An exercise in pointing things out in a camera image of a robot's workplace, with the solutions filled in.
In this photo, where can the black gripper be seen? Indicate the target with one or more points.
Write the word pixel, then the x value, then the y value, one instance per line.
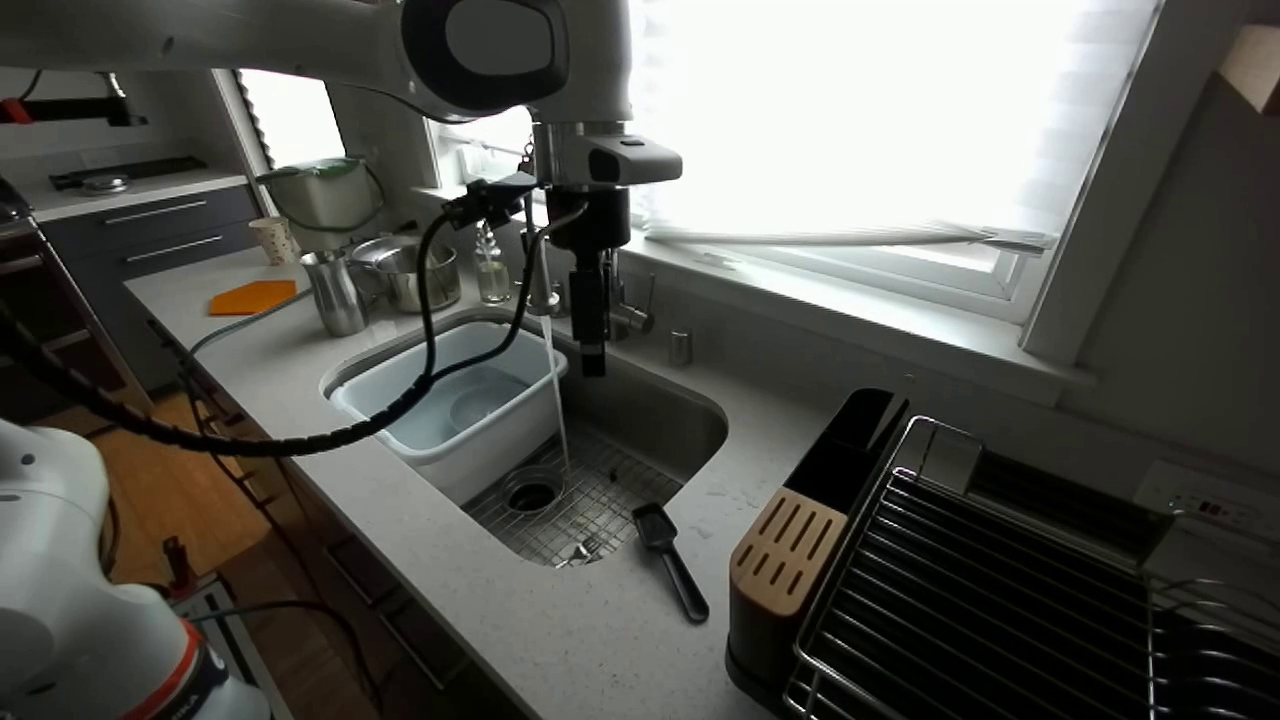
pixel 590 227

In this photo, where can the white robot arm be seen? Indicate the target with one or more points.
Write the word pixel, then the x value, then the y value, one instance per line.
pixel 567 60

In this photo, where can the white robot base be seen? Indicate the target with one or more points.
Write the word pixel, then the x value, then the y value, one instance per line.
pixel 73 645

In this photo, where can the spring neck faucet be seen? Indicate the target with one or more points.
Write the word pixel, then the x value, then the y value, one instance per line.
pixel 552 292

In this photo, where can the stainless steel sink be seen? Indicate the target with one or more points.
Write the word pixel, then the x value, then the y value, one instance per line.
pixel 637 409

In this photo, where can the glass soap bottle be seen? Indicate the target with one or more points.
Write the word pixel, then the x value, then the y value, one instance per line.
pixel 489 269

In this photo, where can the white plastic wash basin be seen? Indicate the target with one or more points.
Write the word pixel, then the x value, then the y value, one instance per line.
pixel 487 419

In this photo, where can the metal sink grid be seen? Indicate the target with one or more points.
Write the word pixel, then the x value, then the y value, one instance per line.
pixel 573 510

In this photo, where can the metal pot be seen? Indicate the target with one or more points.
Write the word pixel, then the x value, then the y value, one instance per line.
pixel 388 274

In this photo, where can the stainless steel cup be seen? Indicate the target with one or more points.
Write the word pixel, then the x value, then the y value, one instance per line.
pixel 333 292

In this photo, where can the wooden knife block slot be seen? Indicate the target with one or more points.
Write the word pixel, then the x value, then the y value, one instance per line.
pixel 787 554

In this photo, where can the orange sponge cloth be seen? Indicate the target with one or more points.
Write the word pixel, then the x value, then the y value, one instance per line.
pixel 253 296

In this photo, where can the black dish drying rack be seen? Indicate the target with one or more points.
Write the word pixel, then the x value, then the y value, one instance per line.
pixel 968 585

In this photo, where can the grey drawer cabinet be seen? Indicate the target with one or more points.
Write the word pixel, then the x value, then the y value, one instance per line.
pixel 105 250

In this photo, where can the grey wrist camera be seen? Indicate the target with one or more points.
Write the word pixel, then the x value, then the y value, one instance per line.
pixel 601 159

